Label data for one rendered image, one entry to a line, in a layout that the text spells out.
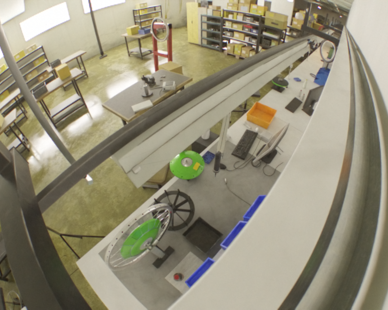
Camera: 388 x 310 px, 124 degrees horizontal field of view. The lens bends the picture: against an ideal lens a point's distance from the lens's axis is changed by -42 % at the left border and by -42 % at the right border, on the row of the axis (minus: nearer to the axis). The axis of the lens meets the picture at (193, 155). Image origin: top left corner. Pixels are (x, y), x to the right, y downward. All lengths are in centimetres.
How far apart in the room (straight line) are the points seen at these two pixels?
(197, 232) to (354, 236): 134
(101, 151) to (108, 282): 138
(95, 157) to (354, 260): 42
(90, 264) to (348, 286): 168
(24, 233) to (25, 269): 5
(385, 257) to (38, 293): 41
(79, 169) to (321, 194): 36
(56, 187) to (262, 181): 166
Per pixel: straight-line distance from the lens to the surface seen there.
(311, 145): 22
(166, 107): 41
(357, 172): 31
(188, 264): 146
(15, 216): 31
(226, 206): 159
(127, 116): 242
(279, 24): 619
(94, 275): 169
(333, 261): 22
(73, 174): 36
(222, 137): 129
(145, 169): 40
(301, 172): 18
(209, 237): 149
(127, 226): 85
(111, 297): 163
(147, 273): 151
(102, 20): 1016
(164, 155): 42
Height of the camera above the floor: 237
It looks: 52 degrees down
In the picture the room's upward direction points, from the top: 2 degrees counter-clockwise
